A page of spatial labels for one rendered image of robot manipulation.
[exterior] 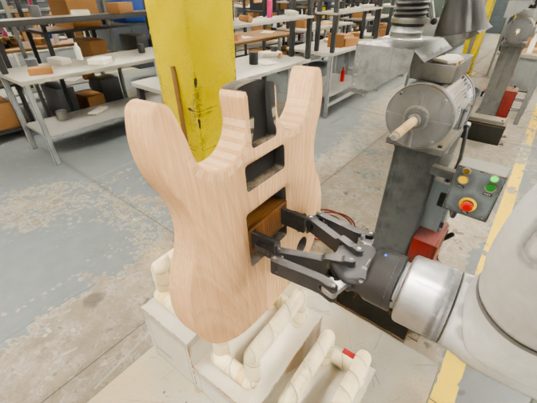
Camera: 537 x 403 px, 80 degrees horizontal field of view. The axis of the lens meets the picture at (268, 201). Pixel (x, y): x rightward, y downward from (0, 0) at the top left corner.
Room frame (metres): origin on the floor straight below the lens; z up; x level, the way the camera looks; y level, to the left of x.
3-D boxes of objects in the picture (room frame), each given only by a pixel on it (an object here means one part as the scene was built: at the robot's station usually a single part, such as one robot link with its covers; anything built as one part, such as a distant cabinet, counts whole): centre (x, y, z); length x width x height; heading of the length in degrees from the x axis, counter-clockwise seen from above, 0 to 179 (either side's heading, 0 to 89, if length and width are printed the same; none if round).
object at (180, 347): (0.51, 0.14, 1.02); 0.27 x 0.15 x 0.17; 145
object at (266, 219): (0.41, 0.01, 1.36); 0.10 x 0.03 x 0.05; 144
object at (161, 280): (0.47, 0.23, 1.15); 0.03 x 0.03 x 0.09
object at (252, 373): (0.33, 0.03, 1.07); 0.03 x 0.03 x 0.09
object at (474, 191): (1.12, -0.82, 0.99); 0.24 x 0.21 x 0.26; 141
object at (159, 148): (0.32, 0.10, 1.54); 0.07 x 0.04 x 0.10; 144
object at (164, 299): (0.44, 0.20, 1.12); 0.11 x 0.03 x 0.03; 55
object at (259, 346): (0.39, -0.02, 1.12); 0.20 x 0.03 x 0.03; 144
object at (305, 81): (0.53, -0.05, 1.53); 0.07 x 0.04 x 0.09; 144
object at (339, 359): (0.40, -0.17, 0.96); 0.11 x 0.03 x 0.03; 55
